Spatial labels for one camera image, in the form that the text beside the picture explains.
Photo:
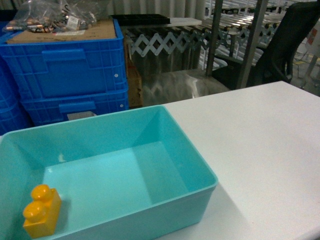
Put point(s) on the yellow two-stud block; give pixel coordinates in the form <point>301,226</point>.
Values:
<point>41,215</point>

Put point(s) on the teal plastic bin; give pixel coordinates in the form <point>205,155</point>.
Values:
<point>129,175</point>

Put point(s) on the blue crate with cardboard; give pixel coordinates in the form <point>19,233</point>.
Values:
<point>56,65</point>

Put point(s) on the grey expandable roller conveyor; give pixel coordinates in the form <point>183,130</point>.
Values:
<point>158,40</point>

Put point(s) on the black tray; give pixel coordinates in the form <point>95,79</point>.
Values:
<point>141,19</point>

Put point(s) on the blue crate lower right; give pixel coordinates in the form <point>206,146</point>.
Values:
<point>54,110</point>

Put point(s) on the black office chair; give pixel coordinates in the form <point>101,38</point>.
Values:
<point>276,62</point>

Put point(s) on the clear bag of parts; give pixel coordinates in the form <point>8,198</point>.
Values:
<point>56,16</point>

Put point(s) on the blue crate far left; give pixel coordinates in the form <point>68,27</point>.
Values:
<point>13,116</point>

